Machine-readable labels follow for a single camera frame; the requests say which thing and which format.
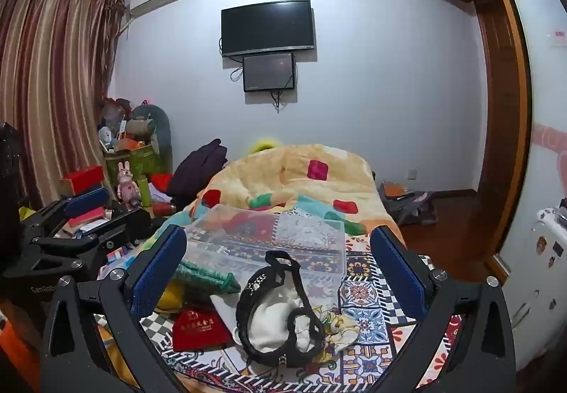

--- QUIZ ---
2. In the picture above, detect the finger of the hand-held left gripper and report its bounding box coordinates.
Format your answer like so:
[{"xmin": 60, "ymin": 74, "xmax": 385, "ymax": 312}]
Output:
[
  {"xmin": 20, "ymin": 187, "xmax": 111, "ymax": 243},
  {"xmin": 27, "ymin": 206, "xmax": 155, "ymax": 272}
]

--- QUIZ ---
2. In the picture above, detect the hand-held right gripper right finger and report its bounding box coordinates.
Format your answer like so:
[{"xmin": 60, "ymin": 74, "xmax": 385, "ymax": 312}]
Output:
[{"xmin": 370, "ymin": 225, "xmax": 517, "ymax": 393}]

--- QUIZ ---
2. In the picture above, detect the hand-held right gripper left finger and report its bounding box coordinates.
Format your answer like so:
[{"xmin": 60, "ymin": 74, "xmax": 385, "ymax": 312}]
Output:
[{"xmin": 41, "ymin": 224, "xmax": 189, "ymax": 393}]

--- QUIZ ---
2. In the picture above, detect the yellow soft item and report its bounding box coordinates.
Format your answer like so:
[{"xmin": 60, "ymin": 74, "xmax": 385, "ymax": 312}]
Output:
[{"xmin": 155, "ymin": 280, "xmax": 196, "ymax": 316}]

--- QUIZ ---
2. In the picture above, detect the red soft item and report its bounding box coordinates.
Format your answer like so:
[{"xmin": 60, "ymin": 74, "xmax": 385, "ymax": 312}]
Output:
[{"xmin": 151, "ymin": 173, "xmax": 174, "ymax": 194}]

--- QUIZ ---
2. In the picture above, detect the red box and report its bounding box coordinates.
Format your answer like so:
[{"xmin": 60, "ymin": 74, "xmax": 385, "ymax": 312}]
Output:
[{"xmin": 61, "ymin": 165, "xmax": 105, "ymax": 196}]

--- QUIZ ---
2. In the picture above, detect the green bottle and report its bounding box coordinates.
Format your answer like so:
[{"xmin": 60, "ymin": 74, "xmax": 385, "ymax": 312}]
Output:
[{"xmin": 136, "ymin": 178, "xmax": 152, "ymax": 207}]

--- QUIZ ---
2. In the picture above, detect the pink bunny plush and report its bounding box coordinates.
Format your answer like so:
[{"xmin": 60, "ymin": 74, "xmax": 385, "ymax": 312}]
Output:
[{"xmin": 116, "ymin": 160, "xmax": 141, "ymax": 210}]

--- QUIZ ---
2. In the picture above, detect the green knitted item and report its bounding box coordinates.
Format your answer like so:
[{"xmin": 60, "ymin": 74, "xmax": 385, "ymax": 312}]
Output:
[{"xmin": 170, "ymin": 258, "xmax": 242, "ymax": 294}]

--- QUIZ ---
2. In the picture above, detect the green storage bin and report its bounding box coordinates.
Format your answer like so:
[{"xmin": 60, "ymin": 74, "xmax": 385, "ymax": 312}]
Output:
[{"xmin": 104, "ymin": 144, "xmax": 162, "ymax": 194}]

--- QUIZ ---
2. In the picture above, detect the red fabric pouch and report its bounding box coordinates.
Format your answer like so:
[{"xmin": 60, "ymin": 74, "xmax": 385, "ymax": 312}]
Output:
[{"xmin": 170, "ymin": 307, "xmax": 235, "ymax": 353}]

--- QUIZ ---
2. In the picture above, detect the grey bag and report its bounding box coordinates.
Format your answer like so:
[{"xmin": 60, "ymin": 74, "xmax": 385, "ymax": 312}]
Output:
[{"xmin": 376, "ymin": 180, "xmax": 439, "ymax": 228}]

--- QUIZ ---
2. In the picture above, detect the floral patterned cloth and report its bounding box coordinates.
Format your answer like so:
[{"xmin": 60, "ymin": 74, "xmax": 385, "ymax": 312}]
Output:
[{"xmin": 310, "ymin": 304, "xmax": 361, "ymax": 363}]

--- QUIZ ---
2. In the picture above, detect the dark purple clothing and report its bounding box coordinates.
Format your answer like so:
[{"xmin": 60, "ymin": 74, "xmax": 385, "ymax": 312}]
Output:
[{"xmin": 166, "ymin": 138, "xmax": 229, "ymax": 210}]

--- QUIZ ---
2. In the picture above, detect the black lace garment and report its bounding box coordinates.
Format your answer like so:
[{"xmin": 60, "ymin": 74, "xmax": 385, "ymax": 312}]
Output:
[{"xmin": 235, "ymin": 250, "xmax": 326, "ymax": 368}]

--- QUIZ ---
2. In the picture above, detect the clear plastic storage box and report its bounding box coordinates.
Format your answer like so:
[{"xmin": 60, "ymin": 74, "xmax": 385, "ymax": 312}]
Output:
[{"xmin": 184, "ymin": 203, "xmax": 347, "ymax": 287}]

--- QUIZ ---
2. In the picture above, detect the grey-green plush toy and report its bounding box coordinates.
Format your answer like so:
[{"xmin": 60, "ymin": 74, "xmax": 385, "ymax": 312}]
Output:
[{"xmin": 128, "ymin": 103, "xmax": 173, "ymax": 172}]

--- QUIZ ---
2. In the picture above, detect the striped red curtain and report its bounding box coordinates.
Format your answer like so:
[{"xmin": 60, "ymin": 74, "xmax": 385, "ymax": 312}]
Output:
[{"xmin": 0, "ymin": 0, "xmax": 127, "ymax": 208}]

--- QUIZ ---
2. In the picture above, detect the white cloth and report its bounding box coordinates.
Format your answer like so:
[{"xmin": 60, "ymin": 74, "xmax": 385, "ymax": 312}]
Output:
[{"xmin": 210, "ymin": 275, "xmax": 320, "ymax": 354}]

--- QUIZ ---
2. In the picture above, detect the white door with stickers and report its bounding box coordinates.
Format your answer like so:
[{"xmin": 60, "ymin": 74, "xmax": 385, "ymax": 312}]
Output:
[{"xmin": 487, "ymin": 0, "xmax": 567, "ymax": 371}]

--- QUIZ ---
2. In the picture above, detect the yellow patchwork quilt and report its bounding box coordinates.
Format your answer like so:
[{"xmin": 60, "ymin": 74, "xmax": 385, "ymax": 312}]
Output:
[{"xmin": 151, "ymin": 144, "xmax": 406, "ymax": 252}]

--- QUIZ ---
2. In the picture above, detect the yellow-green plush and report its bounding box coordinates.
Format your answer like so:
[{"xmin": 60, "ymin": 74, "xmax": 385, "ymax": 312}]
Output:
[{"xmin": 248, "ymin": 137, "xmax": 284, "ymax": 155}]

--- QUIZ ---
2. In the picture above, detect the small black monitor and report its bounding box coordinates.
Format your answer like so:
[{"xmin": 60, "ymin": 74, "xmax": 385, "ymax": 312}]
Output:
[{"xmin": 242, "ymin": 52, "xmax": 297, "ymax": 93}]

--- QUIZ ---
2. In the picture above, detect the wall-mounted black television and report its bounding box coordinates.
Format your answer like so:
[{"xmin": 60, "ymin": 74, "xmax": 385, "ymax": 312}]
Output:
[{"xmin": 220, "ymin": 0, "xmax": 316, "ymax": 58}]

